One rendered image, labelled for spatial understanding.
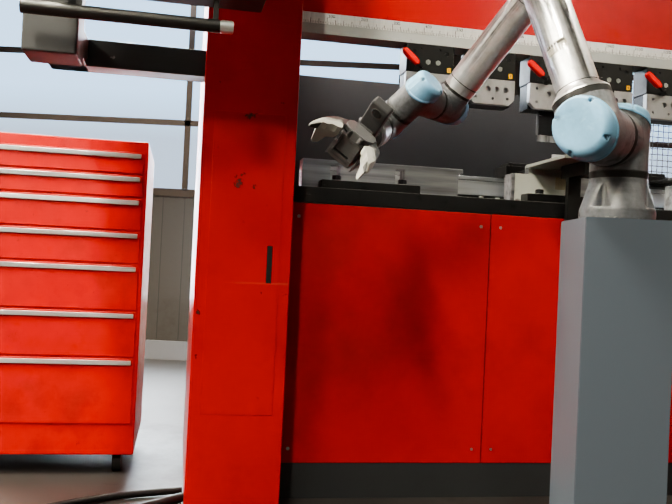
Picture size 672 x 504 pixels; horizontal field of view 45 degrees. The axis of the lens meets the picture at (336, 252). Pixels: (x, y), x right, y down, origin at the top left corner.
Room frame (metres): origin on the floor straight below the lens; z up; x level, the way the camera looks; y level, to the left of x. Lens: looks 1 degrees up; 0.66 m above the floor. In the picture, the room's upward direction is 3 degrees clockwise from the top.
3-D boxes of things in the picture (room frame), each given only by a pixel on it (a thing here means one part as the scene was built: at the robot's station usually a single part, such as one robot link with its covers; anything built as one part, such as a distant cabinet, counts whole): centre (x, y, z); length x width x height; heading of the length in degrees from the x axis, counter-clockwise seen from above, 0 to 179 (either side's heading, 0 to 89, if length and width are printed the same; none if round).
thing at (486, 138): (3.01, -0.34, 1.12); 1.13 x 0.02 x 0.44; 101
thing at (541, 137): (2.55, -0.67, 1.13); 0.10 x 0.02 x 0.10; 101
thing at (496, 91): (2.51, -0.45, 1.26); 0.15 x 0.09 x 0.17; 101
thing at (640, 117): (1.65, -0.57, 0.94); 0.13 x 0.12 x 0.14; 140
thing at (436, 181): (2.45, -0.13, 0.92); 0.50 x 0.06 x 0.10; 101
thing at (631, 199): (1.65, -0.57, 0.82); 0.15 x 0.15 x 0.10
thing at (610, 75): (2.58, -0.84, 1.26); 0.15 x 0.09 x 0.17; 101
